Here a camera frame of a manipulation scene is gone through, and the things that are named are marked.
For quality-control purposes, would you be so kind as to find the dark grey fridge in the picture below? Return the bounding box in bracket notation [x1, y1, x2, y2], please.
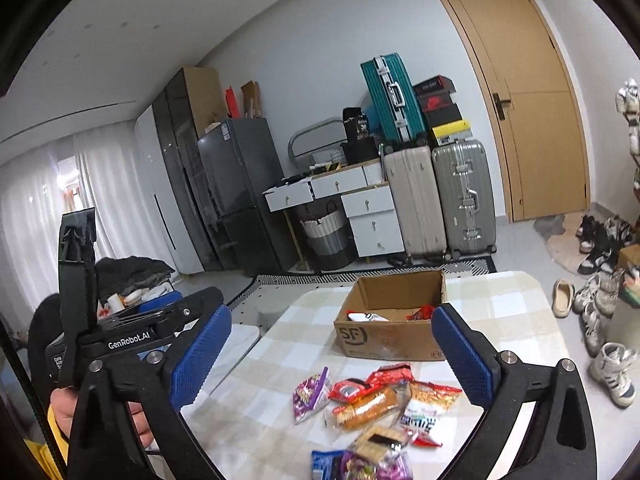
[196, 118, 301, 277]

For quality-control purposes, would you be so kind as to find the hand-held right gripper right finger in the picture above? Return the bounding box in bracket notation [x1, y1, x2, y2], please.
[431, 303, 599, 480]

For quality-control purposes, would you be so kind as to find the beige suitcase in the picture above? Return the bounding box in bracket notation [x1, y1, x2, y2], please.
[380, 142, 448, 261]

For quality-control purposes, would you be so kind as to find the white high-top sneaker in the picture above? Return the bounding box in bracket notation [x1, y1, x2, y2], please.
[589, 342, 638, 407]

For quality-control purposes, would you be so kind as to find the white sheer curtain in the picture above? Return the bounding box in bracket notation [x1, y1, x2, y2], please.
[0, 132, 166, 331]

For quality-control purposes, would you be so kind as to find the beige slipper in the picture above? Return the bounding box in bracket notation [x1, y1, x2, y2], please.
[551, 281, 576, 318]

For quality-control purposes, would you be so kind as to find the oval mirror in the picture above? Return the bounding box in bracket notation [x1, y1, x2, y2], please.
[287, 117, 346, 165]

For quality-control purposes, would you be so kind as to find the purple patterned snack packet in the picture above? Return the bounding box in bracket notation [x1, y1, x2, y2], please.
[340, 452, 415, 480]

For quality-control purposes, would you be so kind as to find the small red snack packet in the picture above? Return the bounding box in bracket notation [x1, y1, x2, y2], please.
[410, 430, 445, 448]

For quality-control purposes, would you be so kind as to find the orange bread packet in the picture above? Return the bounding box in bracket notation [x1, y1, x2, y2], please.
[324, 387, 401, 431]

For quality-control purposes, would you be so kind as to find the orange white snack packet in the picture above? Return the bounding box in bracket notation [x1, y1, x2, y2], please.
[397, 381, 463, 436]

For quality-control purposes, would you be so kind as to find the black storage box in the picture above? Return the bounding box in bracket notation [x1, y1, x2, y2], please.
[341, 137, 381, 166]

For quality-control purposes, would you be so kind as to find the silver suitcase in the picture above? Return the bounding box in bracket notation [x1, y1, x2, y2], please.
[431, 138, 498, 256]

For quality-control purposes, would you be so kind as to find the blue snack packet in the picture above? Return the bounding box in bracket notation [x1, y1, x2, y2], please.
[311, 449, 346, 480]

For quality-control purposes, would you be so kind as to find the teal suitcase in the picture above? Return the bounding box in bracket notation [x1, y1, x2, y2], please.
[360, 53, 430, 147]

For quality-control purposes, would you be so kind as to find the pile of shoes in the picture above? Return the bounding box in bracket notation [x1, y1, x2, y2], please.
[572, 212, 640, 361]

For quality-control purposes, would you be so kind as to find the black red shoe box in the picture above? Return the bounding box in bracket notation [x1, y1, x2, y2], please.
[417, 91, 458, 113]

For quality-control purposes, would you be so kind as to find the brown narrow carton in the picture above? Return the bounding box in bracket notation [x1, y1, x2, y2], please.
[240, 80, 265, 118]

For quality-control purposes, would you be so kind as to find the black printed bag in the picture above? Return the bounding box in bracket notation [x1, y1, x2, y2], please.
[342, 107, 373, 143]

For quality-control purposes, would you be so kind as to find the dark clothes pile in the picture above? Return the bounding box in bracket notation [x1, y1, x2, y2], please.
[95, 256, 176, 293]

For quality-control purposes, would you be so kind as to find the black glass cabinet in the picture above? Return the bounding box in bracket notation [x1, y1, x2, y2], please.
[151, 67, 226, 273]

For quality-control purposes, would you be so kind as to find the brown cardboard box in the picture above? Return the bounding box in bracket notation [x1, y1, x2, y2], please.
[333, 269, 448, 362]

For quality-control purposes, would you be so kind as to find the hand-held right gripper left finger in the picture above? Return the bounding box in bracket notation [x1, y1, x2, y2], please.
[66, 304, 233, 480]

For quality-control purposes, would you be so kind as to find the wooden door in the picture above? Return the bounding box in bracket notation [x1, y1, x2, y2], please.
[431, 0, 592, 223]

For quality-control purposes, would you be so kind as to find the person's left hand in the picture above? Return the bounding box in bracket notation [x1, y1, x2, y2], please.
[50, 388, 154, 454]

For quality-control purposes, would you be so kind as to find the red crinkled snack packet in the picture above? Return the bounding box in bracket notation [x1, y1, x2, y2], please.
[365, 362, 415, 391]

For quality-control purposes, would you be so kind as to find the large flat cardboard box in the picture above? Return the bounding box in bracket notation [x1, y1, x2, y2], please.
[182, 66, 228, 136]

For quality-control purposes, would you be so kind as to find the grey white laundry basket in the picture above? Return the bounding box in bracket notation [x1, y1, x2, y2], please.
[295, 202, 357, 271]

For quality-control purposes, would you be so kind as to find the white drawer desk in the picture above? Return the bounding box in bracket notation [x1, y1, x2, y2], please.
[264, 159, 406, 261]

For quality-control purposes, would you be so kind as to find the black white patterned rug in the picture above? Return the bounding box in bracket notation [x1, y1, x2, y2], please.
[225, 255, 497, 321]

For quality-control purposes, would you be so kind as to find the clear cracker packet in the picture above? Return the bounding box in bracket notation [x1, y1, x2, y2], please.
[350, 424, 413, 466]

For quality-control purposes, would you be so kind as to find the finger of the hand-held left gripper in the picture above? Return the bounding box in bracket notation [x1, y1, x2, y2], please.
[139, 290, 185, 315]
[150, 286, 226, 341]

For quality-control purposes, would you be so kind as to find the beige round door mat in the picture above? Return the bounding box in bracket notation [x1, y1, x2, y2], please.
[532, 212, 596, 276]

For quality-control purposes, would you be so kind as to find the checked beige tablecloth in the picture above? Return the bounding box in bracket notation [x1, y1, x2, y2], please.
[180, 270, 573, 480]

